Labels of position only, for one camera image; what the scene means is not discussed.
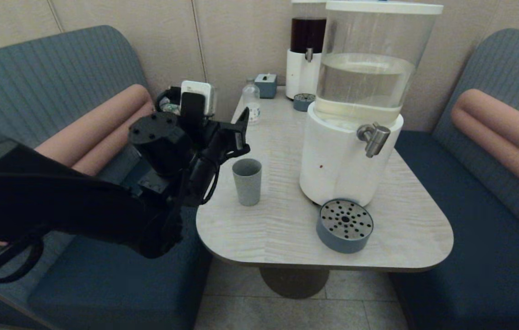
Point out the blue-grey tissue box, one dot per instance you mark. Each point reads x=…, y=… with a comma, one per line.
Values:
x=266, y=88

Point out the large blue drip tray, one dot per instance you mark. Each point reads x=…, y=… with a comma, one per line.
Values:
x=342, y=241

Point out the white dispenser lid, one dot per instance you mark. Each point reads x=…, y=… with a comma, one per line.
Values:
x=383, y=7

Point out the small steel dispenser tap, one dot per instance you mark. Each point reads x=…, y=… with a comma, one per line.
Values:
x=309, y=55

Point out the small blue drip tray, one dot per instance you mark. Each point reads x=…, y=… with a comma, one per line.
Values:
x=302, y=105

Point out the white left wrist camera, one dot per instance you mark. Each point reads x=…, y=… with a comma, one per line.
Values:
x=197, y=98

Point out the pink bolster cushion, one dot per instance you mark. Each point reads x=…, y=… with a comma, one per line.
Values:
x=507, y=132
x=90, y=133

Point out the small clear bottle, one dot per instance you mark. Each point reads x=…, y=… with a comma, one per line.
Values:
x=252, y=96

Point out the dark drink dispenser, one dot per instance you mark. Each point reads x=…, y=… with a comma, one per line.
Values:
x=298, y=73

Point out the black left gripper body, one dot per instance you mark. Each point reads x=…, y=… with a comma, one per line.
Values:
x=216, y=137

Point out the large clear water dispenser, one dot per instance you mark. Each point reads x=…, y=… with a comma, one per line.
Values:
x=333, y=160

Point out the large steel dispenser tap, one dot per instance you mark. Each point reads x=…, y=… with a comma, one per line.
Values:
x=374, y=136

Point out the blue upholstered bench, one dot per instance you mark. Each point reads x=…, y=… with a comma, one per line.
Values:
x=470, y=229
x=103, y=284

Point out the ribbed table pedestal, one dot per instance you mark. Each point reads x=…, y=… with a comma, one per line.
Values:
x=294, y=282

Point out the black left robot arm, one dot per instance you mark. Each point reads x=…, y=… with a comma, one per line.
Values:
x=57, y=201

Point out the patterned snack bag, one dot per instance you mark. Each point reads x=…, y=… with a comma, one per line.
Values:
x=170, y=109

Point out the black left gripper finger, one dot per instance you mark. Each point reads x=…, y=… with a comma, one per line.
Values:
x=240, y=147
x=243, y=117

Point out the grey plastic cup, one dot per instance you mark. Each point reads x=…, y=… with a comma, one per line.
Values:
x=248, y=188

